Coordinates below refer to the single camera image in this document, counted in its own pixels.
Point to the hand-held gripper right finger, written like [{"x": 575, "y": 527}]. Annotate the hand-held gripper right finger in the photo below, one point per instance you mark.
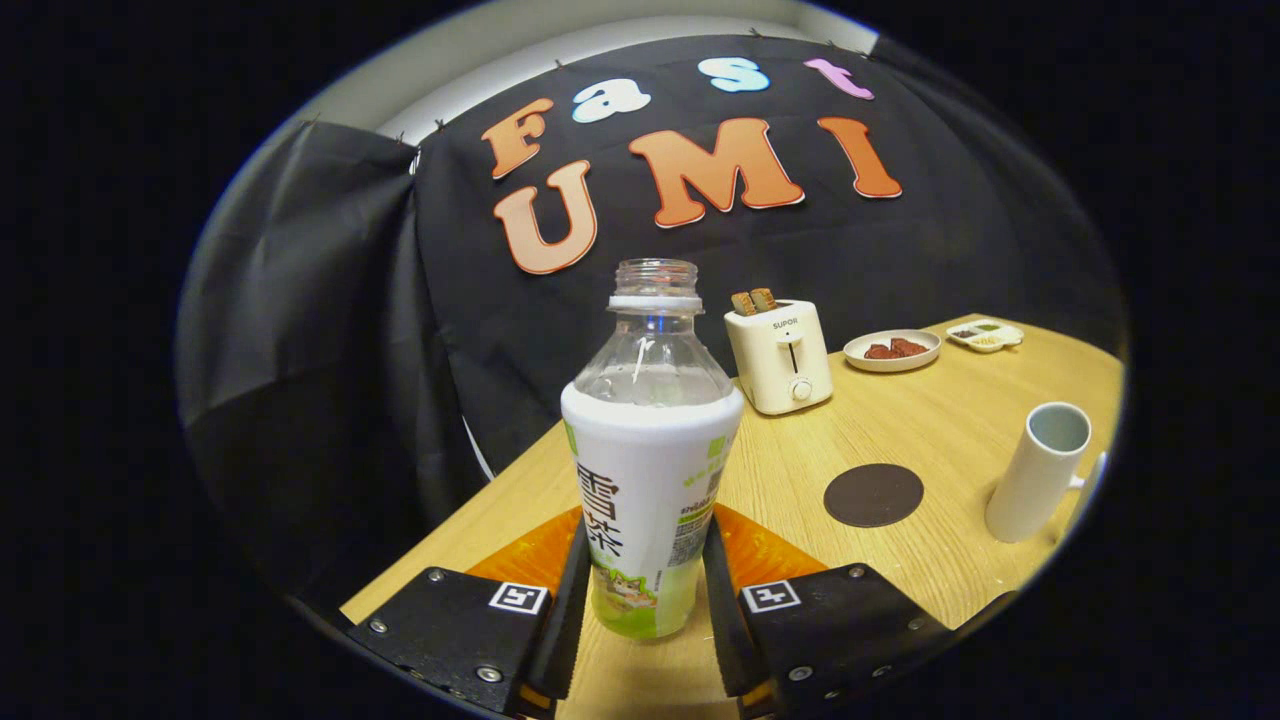
[{"x": 728, "y": 640}]

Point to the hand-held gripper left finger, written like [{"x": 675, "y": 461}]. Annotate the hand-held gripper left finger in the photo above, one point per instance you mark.
[{"x": 562, "y": 640}]

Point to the clear bottle with white label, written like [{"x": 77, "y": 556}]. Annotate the clear bottle with white label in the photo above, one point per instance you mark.
[{"x": 650, "y": 470}]

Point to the dark brown round coaster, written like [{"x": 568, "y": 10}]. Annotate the dark brown round coaster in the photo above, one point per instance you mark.
[{"x": 873, "y": 495}]

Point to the white cup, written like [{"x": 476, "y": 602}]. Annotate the white cup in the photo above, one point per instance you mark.
[{"x": 1030, "y": 480}]

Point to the cream toaster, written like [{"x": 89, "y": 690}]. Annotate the cream toaster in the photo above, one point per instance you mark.
[{"x": 775, "y": 370}]

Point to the wooden table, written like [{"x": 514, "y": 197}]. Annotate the wooden table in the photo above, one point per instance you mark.
[{"x": 900, "y": 420}]

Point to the round white plate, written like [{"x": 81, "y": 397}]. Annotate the round white plate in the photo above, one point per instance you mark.
[{"x": 892, "y": 364}]

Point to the red meat piece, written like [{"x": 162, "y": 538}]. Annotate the red meat piece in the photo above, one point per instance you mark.
[
  {"x": 910, "y": 347},
  {"x": 879, "y": 352}
]

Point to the toast slice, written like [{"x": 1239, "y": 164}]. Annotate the toast slice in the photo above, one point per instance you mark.
[
  {"x": 743, "y": 303},
  {"x": 764, "y": 298}
]

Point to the divided white seasoning dish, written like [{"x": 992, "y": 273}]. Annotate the divided white seasoning dish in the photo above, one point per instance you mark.
[{"x": 985, "y": 335}]

